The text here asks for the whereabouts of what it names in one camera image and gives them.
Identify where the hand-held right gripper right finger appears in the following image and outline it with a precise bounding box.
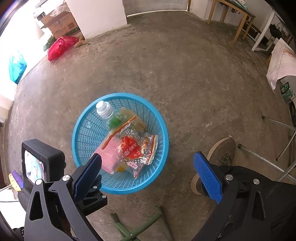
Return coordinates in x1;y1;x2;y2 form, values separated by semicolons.
192;152;270;241

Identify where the person's dark trouser leg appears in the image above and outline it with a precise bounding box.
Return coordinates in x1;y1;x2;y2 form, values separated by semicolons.
201;164;296;241

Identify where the clear red snack packet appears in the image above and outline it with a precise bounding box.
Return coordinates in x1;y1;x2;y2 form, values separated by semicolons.
116;130;159;179

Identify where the black bag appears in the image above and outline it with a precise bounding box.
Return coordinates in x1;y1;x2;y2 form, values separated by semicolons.
269;23;282;39

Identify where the green label plastic bottle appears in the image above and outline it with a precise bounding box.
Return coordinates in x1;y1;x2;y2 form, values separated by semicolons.
96;101;123;129

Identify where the teal plastic bag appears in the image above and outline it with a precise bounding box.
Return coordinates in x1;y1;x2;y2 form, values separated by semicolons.
9;52;27;84

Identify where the red plastic bag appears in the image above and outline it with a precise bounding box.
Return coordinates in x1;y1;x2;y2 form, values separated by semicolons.
48;36;79;61

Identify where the person's brown shoe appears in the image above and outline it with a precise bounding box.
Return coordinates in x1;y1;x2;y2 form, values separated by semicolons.
190;137;236;196

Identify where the green metal frame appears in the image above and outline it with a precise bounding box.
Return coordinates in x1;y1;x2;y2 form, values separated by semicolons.
110;206;163;241

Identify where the blue plastic basket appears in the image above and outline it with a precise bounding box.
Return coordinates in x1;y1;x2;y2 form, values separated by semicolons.
72;93;169;194

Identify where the metal chair frame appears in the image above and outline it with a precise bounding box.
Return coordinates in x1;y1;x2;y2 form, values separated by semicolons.
238;116;296;183

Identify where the beige snack bag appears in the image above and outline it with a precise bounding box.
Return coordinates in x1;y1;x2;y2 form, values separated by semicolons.
120;108;146;130

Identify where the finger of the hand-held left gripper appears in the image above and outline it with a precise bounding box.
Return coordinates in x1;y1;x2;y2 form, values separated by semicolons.
79;175;108;217

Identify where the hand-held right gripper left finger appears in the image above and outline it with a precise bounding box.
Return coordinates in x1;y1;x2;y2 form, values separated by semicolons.
24;153;102;241

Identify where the wooden table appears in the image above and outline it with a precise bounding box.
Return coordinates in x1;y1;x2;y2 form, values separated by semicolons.
207;0;256;43

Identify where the green label bottle pack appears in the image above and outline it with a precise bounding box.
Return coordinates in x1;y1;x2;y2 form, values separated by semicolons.
279;80;295;102

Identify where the pink snack packet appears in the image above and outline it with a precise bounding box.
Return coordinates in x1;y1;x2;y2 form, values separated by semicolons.
92;120;137;174

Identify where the printed cardboard box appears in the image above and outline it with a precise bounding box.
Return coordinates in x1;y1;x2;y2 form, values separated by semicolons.
40;2;80;40

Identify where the purple and yellow broom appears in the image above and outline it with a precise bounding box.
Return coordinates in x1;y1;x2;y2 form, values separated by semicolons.
8;170;25;192

